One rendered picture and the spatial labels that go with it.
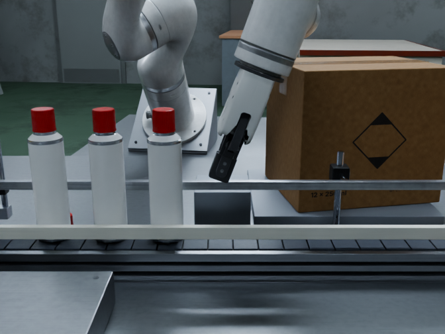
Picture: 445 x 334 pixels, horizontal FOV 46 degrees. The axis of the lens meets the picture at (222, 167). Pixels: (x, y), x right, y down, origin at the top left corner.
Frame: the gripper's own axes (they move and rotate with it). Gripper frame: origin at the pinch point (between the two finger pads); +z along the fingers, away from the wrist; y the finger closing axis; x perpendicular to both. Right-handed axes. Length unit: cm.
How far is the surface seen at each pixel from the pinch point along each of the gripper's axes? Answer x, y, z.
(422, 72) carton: 30.6, -22.1, -23.6
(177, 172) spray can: -6.1, 1.2, 2.8
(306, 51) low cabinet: 97, -536, -11
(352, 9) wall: 177, -760, -89
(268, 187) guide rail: 8.4, -3.4, 1.6
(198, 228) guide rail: -0.3, 3.8, 9.1
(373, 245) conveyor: 25.6, 2.6, 3.0
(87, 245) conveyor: -15.2, 2.6, 18.1
